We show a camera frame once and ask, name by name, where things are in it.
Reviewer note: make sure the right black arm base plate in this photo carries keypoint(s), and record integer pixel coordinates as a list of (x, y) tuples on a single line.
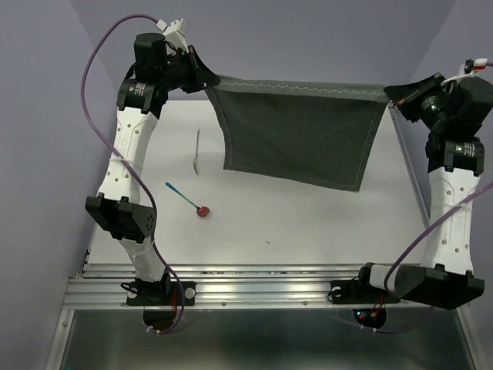
[(353, 292)]

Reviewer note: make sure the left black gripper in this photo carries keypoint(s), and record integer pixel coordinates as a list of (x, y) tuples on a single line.
[(205, 76)]

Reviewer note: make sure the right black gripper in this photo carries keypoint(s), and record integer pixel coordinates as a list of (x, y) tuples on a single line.
[(404, 92)]

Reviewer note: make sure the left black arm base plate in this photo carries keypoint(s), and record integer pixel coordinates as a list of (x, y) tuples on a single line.
[(151, 297)]

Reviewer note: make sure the aluminium front rail frame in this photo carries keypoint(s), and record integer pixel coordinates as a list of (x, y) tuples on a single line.
[(254, 317)]

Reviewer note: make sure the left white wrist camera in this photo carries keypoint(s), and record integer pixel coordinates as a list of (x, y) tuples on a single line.
[(174, 33)]

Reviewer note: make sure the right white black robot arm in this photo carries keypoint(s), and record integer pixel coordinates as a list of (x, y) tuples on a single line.
[(436, 269)]

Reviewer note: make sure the aluminium right side rail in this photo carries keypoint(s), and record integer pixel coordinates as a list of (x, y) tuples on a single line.
[(395, 116)]

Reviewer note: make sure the dark grey cloth napkin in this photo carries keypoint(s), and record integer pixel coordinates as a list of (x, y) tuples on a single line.
[(320, 133)]

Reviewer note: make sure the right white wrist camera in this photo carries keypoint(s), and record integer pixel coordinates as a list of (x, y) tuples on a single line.
[(471, 67)]

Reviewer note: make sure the iridescent rainbow spoon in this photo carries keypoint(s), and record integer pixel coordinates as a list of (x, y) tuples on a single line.
[(201, 211)]

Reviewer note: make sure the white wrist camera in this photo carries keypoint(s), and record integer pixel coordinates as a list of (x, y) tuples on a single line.
[(174, 33), (471, 67)]

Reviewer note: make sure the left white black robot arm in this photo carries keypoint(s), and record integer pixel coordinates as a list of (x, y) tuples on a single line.
[(117, 207)]

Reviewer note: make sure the silver metal fork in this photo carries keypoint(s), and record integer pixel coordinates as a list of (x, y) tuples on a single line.
[(196, 153)]

